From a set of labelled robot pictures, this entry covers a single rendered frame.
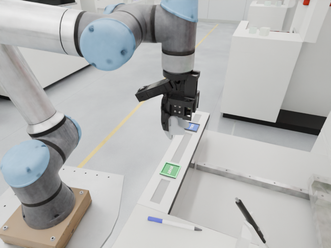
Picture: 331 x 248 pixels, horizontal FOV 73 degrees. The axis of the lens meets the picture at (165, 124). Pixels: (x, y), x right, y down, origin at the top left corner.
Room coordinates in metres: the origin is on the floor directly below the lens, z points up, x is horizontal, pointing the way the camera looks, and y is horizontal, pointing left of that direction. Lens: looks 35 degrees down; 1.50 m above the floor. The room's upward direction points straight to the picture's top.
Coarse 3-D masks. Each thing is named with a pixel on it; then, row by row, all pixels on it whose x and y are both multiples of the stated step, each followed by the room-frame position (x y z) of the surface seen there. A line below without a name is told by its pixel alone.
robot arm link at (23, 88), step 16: (0, 48) 0.54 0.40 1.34; (16, 48) 0.58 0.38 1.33; (0, 64) 0.53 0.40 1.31; (16, 64) 0.55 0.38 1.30; (0, 80) 0.53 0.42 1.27; (16, 80) 0.54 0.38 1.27; (32, 80) 0.56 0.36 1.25; (16, 96) 0.53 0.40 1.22; (32, 96) 0.54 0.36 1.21; (32, 112) 0.53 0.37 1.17; (48, 112) 0.55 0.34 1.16; (32, 128) 0.52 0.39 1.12; (48, 128) 0.52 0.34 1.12; (64, 128) 0.55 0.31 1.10; (80, 128) 0.61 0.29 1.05; (64, 144) 0.52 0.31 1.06
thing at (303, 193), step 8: (200, 168) 0.64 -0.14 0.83; (208, 168) 0.63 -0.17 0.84; (216, 168) 0.63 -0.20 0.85; (224, 168) 0.63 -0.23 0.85; (224, 176) 0.61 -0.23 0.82; (232, 176) 0.60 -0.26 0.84; (240, 176) 0.59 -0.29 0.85; (248, 176) 0.58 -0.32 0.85; (256, 184) 0.56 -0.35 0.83; (264, 184) 0.56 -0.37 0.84; (272, 184) 0.55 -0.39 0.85; (280, 184) 0.55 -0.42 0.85; (288, 192) 0.52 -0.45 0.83; (296, 192) 0.52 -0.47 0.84; (304, 192) 0.51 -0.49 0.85
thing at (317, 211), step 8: (312, 192) 0.49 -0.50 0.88; (312, 200) 0.46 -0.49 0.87; (312, 208) 0.44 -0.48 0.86; (320, 208) 0.43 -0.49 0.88; (328, 208) 0.43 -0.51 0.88; (320, 216) 0.40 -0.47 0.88; (328, 216) 0.40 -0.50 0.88; (320, 224) 0.37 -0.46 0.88; (328, 224) 0.37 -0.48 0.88; (320, 232) 0.35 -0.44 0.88; (328, 232) 0.35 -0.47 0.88; (320, 240) 0.33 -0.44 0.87; (328, 240) 0.32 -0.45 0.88
